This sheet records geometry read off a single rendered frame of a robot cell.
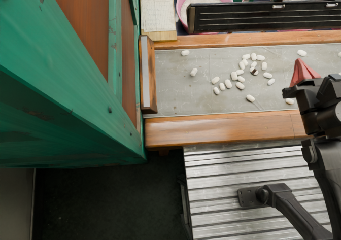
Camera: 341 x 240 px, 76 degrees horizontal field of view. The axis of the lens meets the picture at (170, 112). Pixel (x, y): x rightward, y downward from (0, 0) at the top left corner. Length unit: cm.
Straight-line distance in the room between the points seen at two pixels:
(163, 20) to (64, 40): 86
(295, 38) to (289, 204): 70
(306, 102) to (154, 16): 70
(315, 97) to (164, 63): 58
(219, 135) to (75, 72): 73
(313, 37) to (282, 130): 46
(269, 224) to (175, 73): 71
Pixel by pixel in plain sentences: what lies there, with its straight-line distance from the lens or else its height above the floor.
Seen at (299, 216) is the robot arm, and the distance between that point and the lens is 78.
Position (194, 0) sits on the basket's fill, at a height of 73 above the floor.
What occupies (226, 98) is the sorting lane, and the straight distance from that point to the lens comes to 94.
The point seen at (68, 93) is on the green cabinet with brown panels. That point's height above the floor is 144.
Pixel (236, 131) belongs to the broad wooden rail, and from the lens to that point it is 89.
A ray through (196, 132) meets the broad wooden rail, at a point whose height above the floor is 77.
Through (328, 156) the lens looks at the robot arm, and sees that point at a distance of 62.
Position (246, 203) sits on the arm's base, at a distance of 98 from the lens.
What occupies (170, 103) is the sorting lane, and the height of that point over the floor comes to 74.
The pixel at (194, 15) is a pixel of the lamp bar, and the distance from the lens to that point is 65.
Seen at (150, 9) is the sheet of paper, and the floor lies 78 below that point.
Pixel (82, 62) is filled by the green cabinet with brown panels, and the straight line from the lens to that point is 21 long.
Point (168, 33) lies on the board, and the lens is 99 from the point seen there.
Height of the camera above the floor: 159
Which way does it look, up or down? 75 degrees down
